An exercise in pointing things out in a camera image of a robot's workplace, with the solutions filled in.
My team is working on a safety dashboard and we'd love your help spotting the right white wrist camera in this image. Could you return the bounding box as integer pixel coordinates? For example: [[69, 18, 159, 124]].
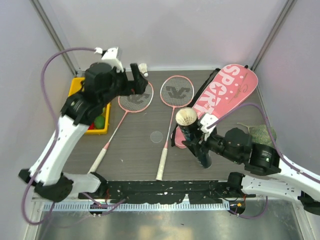
[[199, 113, 219, 141]]

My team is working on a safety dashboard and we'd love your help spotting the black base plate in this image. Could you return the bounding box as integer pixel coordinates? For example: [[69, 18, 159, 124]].
[[89, 180, 246, 205]]

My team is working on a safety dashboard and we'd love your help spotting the yellow plastic bin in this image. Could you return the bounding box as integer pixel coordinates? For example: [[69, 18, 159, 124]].
[[68, 77, 111, 135]]

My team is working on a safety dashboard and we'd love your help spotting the left pink badminton racket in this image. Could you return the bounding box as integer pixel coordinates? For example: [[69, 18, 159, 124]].
[[88, 82, 154, 173]]

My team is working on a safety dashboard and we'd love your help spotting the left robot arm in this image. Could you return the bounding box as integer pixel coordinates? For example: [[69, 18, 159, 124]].
[[18, 62, 148, 203]]

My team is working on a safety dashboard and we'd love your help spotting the white shuttlecock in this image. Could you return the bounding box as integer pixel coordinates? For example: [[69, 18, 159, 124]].
[[175, 107, 198, 126], [138, 63, 149, 77]]

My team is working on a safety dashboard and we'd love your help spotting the green lime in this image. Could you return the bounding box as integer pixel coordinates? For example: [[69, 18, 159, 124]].
[[94, 115, 106, 130]]

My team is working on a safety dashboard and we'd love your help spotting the white cable duct strip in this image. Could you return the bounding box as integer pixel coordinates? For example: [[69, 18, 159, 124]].
[[53, 201, 230, 212]]

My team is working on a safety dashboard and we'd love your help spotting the right pink badminton racket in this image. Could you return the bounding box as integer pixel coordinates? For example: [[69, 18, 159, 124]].
[[155, 75, 194, 181]]

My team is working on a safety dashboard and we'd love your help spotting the clear tube lid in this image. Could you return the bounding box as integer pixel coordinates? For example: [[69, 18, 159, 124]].
[[150, 131, 163, 144]]

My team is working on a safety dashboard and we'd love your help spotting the pink badminton racket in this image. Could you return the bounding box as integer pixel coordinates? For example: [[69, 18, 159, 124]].
[[155, 75, 194, 181], [88, 82, 154, 173]]

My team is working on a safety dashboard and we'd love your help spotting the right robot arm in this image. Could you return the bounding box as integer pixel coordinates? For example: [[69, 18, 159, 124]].
[[186, 127, 320, 215]]

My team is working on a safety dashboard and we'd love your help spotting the pink racket bag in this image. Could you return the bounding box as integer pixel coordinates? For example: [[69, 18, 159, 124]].
[[171, 63, 259, 149]]

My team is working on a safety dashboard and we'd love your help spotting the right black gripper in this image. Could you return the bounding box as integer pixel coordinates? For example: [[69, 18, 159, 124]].
[[182, 124, 242, 164]]

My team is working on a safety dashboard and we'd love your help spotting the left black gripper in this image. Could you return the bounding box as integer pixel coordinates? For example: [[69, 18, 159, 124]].
[[100, 62, 148, 106]]

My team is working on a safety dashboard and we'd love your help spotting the black shuttlecock tube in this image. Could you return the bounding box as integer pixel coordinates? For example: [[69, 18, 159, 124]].
[[175, 107, 212, 169]]

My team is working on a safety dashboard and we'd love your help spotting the green netted melon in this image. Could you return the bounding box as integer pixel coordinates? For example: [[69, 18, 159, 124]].
[[237, 122, 274, 148]]

